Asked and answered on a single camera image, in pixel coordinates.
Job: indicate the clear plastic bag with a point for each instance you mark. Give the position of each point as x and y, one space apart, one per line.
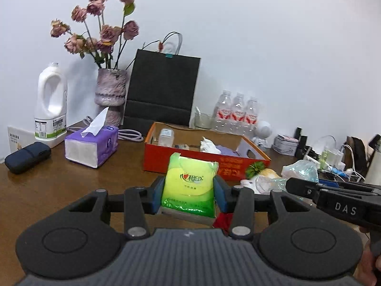
300 170

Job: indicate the purple cloth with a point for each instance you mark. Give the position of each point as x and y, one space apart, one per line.
227 150

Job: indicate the red cloth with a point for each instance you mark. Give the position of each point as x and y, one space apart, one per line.
223 221

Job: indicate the clear plastic container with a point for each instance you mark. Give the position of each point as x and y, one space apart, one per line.
165 137

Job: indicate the white plastic jug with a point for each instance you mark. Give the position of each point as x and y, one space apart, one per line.
50 125

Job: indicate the black device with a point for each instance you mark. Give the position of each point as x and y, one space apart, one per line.
300 143

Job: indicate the clear plastic wrapper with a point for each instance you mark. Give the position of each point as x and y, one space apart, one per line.
269 184

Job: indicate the dark blue case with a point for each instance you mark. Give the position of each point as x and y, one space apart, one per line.
26 158

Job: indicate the crumpled white tissue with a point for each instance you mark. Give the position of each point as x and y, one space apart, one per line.
210 146

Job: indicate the green tissue packet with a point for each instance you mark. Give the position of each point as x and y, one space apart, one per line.
189 184

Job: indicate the clear water bottle red label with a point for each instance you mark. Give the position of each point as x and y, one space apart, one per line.
223 113
238 114
252 116

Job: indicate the purple tissue box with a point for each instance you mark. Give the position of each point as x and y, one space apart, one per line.
102 146

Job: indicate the white robot figure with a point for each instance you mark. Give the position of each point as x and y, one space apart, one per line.
263 129

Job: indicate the small tin box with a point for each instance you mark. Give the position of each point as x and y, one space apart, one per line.
285 145

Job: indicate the white appliance black lid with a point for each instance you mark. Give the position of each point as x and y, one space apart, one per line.
374 163

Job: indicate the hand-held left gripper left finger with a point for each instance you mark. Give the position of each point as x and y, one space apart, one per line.
158 198

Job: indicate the dried rose bouquet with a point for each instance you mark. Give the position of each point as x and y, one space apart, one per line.
107 34

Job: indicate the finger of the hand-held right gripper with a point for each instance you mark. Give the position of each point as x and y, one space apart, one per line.
300 186

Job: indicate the white flat box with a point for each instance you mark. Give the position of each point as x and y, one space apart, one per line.
20 138

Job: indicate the brown bag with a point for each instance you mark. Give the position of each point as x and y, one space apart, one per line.
357 152

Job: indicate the glass cup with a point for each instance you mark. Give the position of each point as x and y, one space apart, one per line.
204 120

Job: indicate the red cardboard box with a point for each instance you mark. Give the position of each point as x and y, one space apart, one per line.
154 159

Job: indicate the orange and white plush toy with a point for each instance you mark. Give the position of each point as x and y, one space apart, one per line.
269 173

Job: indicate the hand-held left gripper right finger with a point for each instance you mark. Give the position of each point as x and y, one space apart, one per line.
219 195

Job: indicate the black paper bag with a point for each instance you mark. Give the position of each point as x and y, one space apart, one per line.
163 86

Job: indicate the mottled purple vase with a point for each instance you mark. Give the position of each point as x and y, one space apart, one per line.
110 86

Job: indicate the white charger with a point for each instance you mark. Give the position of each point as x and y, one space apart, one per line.
335 156

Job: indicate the person's right hand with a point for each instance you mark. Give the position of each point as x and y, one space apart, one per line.
369 269

